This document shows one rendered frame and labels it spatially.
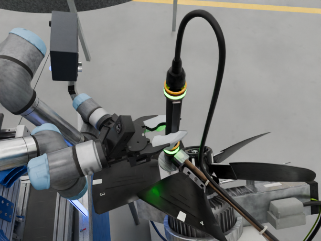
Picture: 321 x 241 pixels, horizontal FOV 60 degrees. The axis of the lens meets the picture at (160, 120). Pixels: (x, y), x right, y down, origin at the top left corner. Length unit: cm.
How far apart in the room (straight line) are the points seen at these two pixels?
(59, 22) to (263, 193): 109
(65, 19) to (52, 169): 88
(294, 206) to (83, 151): 70
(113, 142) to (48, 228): 146
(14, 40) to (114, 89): 179
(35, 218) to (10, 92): 130
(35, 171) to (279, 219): 75
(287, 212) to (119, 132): 65
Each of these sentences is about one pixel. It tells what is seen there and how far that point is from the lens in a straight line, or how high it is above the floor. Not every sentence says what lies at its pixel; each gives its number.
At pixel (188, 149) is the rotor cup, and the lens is 97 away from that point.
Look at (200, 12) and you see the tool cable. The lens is 39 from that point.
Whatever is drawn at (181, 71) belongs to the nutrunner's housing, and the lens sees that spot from 50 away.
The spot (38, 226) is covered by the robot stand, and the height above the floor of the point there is 21.
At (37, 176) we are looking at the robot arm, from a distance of 66.
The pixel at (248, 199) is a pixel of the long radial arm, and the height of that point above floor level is 113.
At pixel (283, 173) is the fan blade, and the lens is 90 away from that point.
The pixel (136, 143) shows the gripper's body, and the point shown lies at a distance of 64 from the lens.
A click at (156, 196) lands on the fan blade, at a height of 142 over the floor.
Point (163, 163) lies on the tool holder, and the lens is 83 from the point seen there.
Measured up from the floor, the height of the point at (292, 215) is 114.
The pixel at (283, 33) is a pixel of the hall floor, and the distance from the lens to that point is 341.
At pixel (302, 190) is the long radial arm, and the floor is 113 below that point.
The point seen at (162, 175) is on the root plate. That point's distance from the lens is 94.
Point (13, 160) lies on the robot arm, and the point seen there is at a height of 145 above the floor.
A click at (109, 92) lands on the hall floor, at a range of 264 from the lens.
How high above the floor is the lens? 207
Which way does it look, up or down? 59 degrees down
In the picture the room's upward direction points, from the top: straight up
